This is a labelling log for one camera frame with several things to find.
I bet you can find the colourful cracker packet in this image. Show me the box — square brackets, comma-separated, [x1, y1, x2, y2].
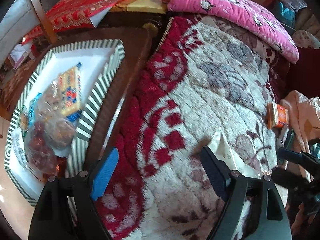
[58, 62, 82, 122]

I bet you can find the round biscuit clear packet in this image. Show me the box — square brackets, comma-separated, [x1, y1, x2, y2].
[18, 106, 29, 138]

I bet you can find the floral red white blanket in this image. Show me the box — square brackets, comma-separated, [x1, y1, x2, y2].
[96, 15, 277, 239]

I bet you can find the pink cloth bag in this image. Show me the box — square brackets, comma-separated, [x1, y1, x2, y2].
[280, 90, 319, 153]

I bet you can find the orange snack box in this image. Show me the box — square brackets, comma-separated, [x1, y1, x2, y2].
[267, 102, 289, 129]

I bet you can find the wooden chair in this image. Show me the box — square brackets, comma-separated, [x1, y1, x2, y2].
[1, 0, 58, 63]

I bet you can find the dark wooden side table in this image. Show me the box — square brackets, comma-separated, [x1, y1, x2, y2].
[49, 26, 161, 170]

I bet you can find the pink penguin pillow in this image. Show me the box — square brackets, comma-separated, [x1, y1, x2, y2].
[168, 0, 299, 63]

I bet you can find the red Chinese-lettered snack packet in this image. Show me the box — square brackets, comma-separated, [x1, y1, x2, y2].
[55, 156, 67, 178]

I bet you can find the clear bag of brown snacks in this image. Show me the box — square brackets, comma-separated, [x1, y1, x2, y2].
[36, 80, 75, 150]

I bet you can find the light blue sachima packet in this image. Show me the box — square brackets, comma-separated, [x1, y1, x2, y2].
[28, 93, 42, 128]

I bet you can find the clear zip bag of dates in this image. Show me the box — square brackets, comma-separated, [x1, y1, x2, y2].
[26, 121, 58, 176]

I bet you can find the green snack packet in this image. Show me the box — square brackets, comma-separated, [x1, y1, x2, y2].
[283, 128, 295, 150]

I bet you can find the red gold patterned cloth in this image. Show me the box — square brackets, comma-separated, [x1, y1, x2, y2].
[22, 0, 173, 46]

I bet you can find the long white tea packet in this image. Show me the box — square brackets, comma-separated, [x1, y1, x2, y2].
[207, 129, 271, 178]

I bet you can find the green striped white box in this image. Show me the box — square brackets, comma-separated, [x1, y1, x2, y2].
[4, 39, 125, 206]

